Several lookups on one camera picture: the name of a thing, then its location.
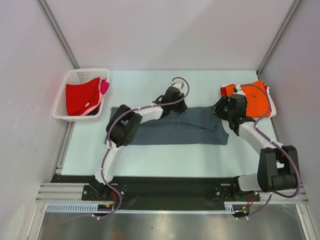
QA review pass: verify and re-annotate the grey blue t shirt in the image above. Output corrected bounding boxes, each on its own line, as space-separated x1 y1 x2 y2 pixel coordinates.
104 106 230 146

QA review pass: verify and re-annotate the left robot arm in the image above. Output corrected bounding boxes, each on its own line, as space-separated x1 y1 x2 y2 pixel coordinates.
89 81 187 200

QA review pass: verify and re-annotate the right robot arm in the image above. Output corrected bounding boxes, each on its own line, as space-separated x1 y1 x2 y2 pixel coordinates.
211 94 301 201

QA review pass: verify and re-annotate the orange folded t shirt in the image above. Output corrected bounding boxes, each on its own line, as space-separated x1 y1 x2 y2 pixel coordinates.
231 80 271 118

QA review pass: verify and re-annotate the white folded t shirt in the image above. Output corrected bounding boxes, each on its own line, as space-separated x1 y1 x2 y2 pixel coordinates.
266 86 277 118

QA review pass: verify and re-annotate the pink shirt in basket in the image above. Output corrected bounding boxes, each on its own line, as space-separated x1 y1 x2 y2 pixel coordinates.
86 79 110 116

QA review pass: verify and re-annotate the red shirt in basket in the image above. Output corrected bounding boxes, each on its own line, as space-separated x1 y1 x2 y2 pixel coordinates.
65 77 101 116

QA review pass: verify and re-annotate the white plastic basket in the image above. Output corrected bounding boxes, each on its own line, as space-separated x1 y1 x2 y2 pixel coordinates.
52 68 110 122

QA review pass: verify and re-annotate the right aluminium corner post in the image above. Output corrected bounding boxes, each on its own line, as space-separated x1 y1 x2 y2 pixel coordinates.
256 0 303 79

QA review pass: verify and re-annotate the aluminium corner post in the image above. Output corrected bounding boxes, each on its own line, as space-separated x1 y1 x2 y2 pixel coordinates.
256 0 303 79
36 0 80 69

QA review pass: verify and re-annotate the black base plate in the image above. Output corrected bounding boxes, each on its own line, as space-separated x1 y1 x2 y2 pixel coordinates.
51 175 261 207

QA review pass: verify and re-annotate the white cable duct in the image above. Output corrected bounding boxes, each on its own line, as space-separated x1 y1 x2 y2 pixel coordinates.
46 202 248 214

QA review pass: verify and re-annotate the aluminium frame rail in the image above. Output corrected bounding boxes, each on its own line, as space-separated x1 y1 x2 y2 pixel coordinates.
36 183 85 203

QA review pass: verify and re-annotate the left aluminium corner post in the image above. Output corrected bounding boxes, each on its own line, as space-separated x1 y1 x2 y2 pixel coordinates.
36 0 80 69

